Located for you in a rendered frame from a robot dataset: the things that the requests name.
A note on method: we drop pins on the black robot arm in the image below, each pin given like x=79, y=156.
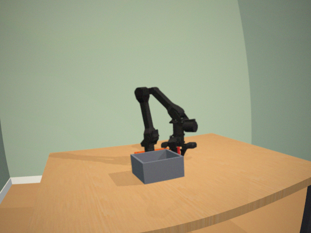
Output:
x=181, y=123

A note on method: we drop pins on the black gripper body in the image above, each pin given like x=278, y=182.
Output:
x=189, y=145

